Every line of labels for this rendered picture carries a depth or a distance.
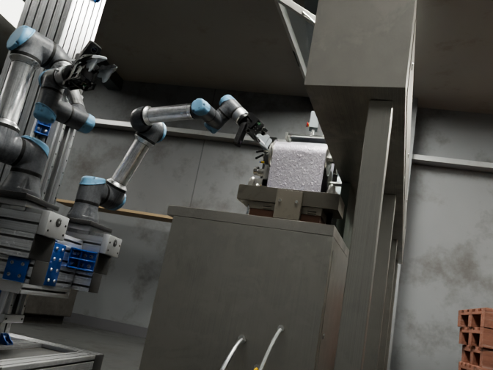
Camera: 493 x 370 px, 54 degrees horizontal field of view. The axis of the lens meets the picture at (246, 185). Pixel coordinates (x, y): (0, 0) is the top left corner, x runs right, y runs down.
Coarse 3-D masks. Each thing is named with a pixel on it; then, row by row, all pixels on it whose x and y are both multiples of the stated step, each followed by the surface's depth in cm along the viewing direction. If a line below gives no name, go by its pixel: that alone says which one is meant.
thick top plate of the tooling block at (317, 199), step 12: (240, 192) 191; (252, 192) 190; (264, 192) 188; (276, 192) 187; (312, 192) 183; (324, 192) 181; (312, 204) 182; (324, 204) 180; (336, 204) 179; (336, 216) 189
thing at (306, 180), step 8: (272, 168) 212; (280, 168) 211; (288, 168) 210; (272, 176) 211; (280, 176) 210; (288, 176) 209; (296, 176) 207; (304, 176) 206; (312, 176) 205; (320, 176) 204; (272, 184) 210; (280, 184) 209; (288, 184) 208; (296, 184) 206; (304, 184) 205; (312, 184) 204; (320, 184) 203
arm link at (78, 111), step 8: (56, 48) 195; (56, 56) 195; (64, 56) 197; (48, 64) 195; (56, 64) 194; (64, 64) 195; (64, 96) 183; (72, 96) 182; (80, 96) 185; (72, 104) 179; (80, 104) 180; (72, 112) 173; (80, 112) 176; (72, 120) 174; (80, 120) 176; (88, 120) 179; (80, 128) 178; (88, 128) 180
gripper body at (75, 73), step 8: (80, 64) 158; (64, 72) 163; (72, 72) 159; (80, 72) 156; (88, 72) 159; (96, 72) 161; (64, 80) 163; (72, 80) 158; (80, 80) 157; (88, 80) 159; (72, 88) 165; (80, 88) 162
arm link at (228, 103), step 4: (224, 96) 233; (228, 96) 233; (232, 96) 235; (220, 100) 234; (224, 100) 232; (228, 100) 231; (232, 100) 231; (220, 104) 234; (224, 104) 231; (228, 104) 231; (232, 104) 230; (236, 104) 230; (220, 108) 232; (224, 108) 231; (228, 108) 230; (232, 108) 229; (236, 108) 229; (224, 112) 231; (228, 112) 231; (232, 112) 229; (228, 116) 232
